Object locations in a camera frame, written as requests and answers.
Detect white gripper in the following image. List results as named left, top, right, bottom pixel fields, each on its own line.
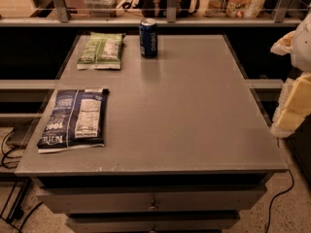
left=270, top=14, right=311, bottom=138

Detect blue pepsi can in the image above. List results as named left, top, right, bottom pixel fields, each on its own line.
left=139, top=18, right=157, bottom=57

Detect grey metal shelf rack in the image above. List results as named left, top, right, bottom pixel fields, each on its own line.
left=0, top=0, right=311, bottom=28

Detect colourful snack bag on shelf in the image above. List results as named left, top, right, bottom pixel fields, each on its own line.
left=204, top=0, right=265, bottom=18

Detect grey drawer cabinet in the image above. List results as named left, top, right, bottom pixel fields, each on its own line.
left=17, top=35, right=287, bottom=219

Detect upper grey drawer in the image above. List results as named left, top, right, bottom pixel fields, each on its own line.
left=37, top=184, right=266, bottom=215

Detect grey drawer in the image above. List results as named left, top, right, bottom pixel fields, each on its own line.
left=66, top=212, right=240, bottom=233
left=37, top=184, right=266, bottom=215

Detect dark backpack on shelf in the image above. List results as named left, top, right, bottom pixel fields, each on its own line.
left=137, top=0, right=196, bottom=18

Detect green snack bag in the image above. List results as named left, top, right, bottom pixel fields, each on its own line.
left=77, top=32, right=124, bottom=70

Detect dark blue chip bag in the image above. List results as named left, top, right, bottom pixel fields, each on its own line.
left=37, top=88, right=109, bottom=154

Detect lower grey drawer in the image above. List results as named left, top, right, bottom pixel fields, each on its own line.
left=66, top=212, right=240, bottom=233

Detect black metal floor stand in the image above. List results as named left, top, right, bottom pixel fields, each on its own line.
left=0, top=178, right=31, bottom=223

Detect black cable on right floor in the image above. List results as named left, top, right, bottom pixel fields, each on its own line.
left=263, top=169, right=295, bottom=233

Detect black cables on left floor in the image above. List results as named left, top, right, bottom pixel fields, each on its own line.
left=0, top=119, right=33, bottom=170

